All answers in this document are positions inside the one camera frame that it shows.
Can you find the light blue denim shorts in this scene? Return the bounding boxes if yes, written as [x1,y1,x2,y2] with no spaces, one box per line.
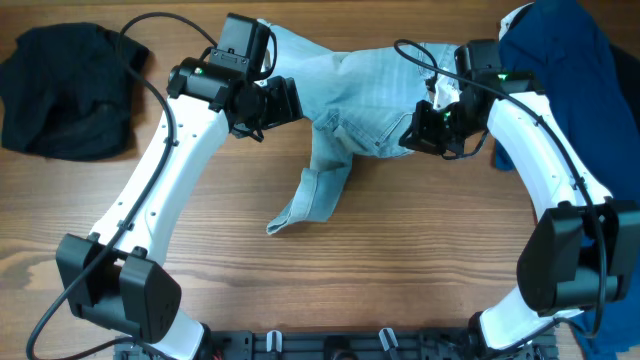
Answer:
[266,25,439,234]

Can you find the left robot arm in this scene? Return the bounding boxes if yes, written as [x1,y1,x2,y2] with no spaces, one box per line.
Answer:
[56,14,302,359]

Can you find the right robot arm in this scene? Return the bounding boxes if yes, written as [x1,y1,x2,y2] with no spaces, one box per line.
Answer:
[399,40,639,359]

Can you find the dark blue t-shirt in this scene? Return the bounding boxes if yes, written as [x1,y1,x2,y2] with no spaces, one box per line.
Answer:
[494,0,640,360]

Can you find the black garment at right edge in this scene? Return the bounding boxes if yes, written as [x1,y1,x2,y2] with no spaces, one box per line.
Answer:
[610,45,640,128]

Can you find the black crumpled garment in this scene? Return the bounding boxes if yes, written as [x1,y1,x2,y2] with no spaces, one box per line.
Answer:
[1,23,149,161]

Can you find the left black cable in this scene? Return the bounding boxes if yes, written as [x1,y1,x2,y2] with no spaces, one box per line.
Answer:
[24,11,219,360]

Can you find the black cable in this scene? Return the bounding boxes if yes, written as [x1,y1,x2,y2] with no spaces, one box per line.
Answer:
[393,38,609,339]
[24,11,219,360]

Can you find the right black cable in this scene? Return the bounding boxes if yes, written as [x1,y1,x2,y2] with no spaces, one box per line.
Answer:
[393,38,609,339]

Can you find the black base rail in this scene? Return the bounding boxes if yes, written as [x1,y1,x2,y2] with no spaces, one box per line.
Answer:
[113,327,559,360]

